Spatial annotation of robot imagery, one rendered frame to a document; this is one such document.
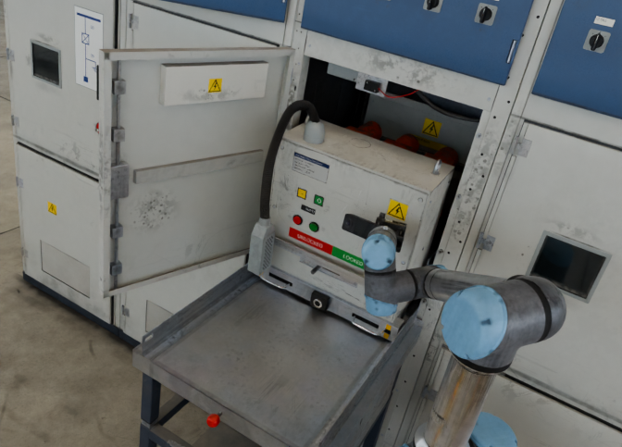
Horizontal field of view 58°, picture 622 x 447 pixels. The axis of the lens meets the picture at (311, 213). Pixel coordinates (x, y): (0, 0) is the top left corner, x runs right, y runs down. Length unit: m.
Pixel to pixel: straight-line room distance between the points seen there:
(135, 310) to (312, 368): 1.26
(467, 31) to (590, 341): 0.93
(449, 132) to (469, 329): 1.44
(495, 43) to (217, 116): 0.81
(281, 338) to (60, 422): 1.18
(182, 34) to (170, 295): 1.10
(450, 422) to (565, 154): 0.78
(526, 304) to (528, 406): 0.99
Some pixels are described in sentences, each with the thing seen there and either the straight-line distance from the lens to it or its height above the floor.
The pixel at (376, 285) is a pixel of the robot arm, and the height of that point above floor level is 1.24.
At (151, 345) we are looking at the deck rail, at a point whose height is 0.84.
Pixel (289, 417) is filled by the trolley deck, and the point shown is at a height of 0.82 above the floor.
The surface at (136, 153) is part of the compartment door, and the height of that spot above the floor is 1.29.
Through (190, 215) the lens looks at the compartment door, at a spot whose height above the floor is 1.04.
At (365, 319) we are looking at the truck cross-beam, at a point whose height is 0.87.
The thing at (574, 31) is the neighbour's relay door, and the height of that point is 1.82.
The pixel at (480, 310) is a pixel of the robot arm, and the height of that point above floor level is 1.44.
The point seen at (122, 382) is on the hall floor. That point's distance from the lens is 2.76.
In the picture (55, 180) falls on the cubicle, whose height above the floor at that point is 0.71.
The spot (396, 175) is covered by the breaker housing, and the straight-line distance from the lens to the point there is 1.60.
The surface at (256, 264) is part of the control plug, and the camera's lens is 1.81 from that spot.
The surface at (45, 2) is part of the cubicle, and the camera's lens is 2.59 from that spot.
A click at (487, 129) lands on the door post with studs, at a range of 1.65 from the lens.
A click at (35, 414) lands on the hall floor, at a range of 2.68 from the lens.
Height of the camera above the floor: 1.96
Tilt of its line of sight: 27 degrees down
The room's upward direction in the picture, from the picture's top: 11 degrees clockwise
